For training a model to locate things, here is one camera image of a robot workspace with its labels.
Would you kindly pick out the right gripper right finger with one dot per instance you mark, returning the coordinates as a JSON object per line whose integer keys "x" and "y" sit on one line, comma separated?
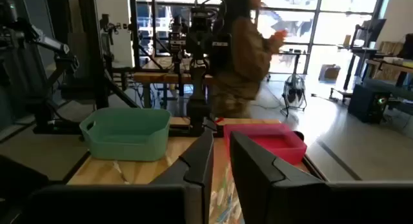
{"x": 255, "y": 172}

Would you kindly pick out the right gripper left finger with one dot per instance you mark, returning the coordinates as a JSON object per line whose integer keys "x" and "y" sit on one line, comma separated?
{"x": 197, "y": 166}

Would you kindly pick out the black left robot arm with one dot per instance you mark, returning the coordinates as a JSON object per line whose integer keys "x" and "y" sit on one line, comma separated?
{"x": 197, "y": 98}

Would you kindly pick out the background black robot arm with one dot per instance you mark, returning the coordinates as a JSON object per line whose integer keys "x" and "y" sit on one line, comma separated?
{"x": 177, "y": 43}
{"x": 48, "y": 43}

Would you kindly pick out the pink plastic bin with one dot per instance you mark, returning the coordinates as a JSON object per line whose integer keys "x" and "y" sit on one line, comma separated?
{"x": 280, "y": 146}

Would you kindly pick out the green plastic bin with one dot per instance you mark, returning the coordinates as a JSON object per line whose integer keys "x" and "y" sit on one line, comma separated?
{"x": 129, "y": 143}

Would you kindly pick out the black floor fan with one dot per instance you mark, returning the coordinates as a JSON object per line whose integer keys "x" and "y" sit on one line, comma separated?
{"x": 294, "y": 95}

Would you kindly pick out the wooden workbench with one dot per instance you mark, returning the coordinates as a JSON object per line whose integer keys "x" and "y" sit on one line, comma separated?
{"x": 161, "y": 77}

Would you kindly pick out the person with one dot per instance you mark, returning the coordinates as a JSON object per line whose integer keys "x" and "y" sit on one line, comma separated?
{"x": 242, "y": 56}

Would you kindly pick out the cardboard box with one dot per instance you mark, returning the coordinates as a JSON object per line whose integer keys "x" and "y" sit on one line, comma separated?
{"x": 329, "y": 72}

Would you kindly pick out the black computer tower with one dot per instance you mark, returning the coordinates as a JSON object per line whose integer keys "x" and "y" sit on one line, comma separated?
{"x": 368, "y": 104}

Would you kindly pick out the wooden desk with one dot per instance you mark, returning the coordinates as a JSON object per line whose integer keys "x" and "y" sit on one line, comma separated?
{"x": 387, "y": 64}

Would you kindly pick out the black monitor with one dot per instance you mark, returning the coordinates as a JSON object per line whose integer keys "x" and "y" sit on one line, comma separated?
{"x": 371, "y": 33}

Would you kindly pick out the black frame post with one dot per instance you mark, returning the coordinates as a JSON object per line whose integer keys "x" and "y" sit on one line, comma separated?
{"x": 93, "y": 56}

